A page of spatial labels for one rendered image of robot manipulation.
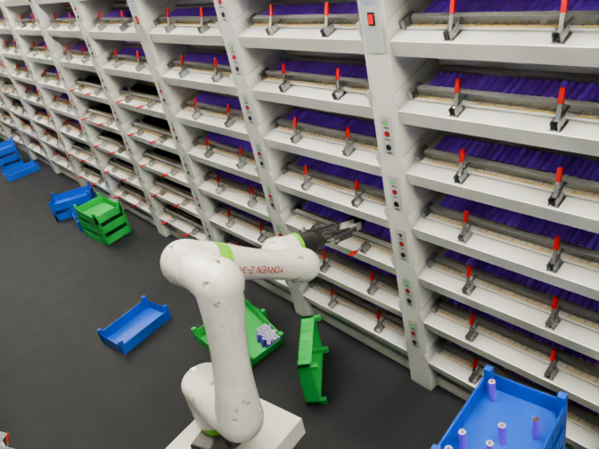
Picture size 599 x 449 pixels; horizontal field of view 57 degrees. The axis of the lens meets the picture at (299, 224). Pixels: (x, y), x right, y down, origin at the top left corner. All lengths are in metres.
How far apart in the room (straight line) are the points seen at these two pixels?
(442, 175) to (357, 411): 1.01
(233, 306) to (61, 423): 1.49
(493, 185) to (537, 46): 0.40
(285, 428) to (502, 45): 1.20
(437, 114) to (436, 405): 1.12
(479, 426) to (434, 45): 0.94
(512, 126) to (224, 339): 0.85
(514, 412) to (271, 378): 1.16
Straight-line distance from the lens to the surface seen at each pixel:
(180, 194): 3.27
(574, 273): 1.56
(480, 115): 1.48
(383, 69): 1.59
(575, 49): 1.29
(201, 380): 1.64
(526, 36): 1.37
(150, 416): 2.49
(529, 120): 1.42
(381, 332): 2.27
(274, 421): 1.79
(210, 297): 1.31
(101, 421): 2.59
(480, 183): 1.57
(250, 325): 2.60
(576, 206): 1.46
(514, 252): 1.63
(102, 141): 4.07
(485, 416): 1.54
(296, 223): 2.30
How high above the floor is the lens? 1.67
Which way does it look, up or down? 29 degrees down
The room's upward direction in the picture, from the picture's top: 13 degrees counter-clockwise
